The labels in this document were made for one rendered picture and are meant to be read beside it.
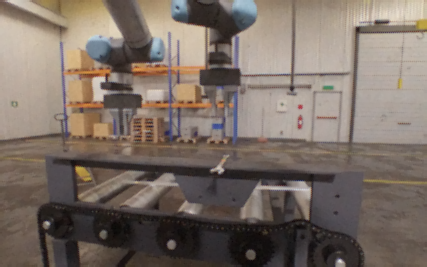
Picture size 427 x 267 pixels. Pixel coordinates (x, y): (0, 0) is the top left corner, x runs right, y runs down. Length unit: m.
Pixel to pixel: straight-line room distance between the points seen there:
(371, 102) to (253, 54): 5.36
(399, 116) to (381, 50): 2.82
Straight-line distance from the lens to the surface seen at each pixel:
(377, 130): 11.06
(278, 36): 10.34
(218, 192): 0.86
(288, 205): 1.87
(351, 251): 0.93
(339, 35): 10.86
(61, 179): 1.20
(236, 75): 0.68
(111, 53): 0.72
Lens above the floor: 1.37
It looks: 7 degrees down
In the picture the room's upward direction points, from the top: straight up
